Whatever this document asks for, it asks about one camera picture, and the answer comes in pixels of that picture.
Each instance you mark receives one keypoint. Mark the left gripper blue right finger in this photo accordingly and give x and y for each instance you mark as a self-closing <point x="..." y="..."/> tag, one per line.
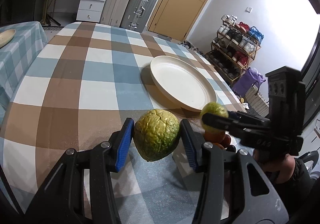
<point x="202" y="156"/>

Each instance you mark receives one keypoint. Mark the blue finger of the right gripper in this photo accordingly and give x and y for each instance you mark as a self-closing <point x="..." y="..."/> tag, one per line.
<point x="220" y="119"/>

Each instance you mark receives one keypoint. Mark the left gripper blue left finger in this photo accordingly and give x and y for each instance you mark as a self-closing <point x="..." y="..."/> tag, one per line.
<point x="111" y="155"/>

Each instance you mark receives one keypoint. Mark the wrinkled green melon fruit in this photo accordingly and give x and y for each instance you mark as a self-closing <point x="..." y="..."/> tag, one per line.
<point x="156" y="134"/>

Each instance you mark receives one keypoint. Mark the woven basket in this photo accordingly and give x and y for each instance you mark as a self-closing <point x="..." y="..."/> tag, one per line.
<point x="257" y="101"/>

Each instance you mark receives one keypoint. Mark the purple bag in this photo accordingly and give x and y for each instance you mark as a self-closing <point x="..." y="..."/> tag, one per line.
<point x="247" y="80"/>

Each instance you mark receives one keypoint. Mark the cream round plate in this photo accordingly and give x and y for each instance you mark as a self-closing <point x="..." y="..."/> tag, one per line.
<point x="181" y="83"/>

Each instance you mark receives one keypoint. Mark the brown blue checkered tablecloth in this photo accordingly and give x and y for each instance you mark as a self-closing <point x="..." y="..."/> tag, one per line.
<point x="79" y="90"/>

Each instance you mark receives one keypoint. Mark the wooden shoe rack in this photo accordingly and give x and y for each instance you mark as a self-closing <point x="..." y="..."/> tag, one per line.
<point x="234" y="48"/>

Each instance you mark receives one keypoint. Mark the tan wooden door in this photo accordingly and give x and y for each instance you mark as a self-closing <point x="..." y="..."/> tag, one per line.
<point x="183" y="1"/>

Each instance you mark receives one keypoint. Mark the silver aluminium suitcase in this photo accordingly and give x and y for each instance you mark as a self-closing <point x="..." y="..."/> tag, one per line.
<point x="137" y="14"/>

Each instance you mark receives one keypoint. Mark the teal checkered side tablecloth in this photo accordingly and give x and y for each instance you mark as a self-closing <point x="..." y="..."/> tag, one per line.
<point x="17" y="56"/>

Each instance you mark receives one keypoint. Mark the beige suitcase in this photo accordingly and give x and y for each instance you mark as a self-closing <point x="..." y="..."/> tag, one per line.
<point x="113" y="12"/>

